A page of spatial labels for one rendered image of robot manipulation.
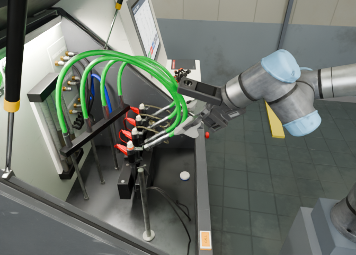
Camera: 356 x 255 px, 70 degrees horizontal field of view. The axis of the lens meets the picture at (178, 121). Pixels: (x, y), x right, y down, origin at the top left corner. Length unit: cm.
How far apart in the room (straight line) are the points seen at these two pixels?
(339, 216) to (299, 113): 47
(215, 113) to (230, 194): 152
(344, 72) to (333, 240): 52
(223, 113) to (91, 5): 62
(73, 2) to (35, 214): 75
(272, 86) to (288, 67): 5
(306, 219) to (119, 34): 99
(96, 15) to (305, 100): 76
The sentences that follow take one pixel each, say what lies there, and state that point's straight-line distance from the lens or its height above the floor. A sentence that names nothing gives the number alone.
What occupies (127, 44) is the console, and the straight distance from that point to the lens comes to 104.
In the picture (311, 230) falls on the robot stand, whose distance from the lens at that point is 109.
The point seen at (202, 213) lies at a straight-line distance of 84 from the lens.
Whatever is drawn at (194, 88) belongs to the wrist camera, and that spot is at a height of 135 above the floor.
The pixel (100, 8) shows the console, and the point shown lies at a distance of 103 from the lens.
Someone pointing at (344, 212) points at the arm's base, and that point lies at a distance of 98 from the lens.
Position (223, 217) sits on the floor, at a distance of 200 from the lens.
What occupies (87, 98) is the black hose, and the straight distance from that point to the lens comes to 105.
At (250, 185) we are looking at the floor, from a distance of 224.
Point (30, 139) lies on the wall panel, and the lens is 87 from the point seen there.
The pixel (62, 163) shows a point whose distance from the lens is 99.
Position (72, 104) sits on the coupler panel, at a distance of 109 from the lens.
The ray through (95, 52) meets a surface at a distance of 68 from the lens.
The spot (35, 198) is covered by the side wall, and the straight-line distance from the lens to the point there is 53.
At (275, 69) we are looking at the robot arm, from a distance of 56.
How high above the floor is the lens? 164
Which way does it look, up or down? 36 degrees down
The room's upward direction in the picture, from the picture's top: straight up
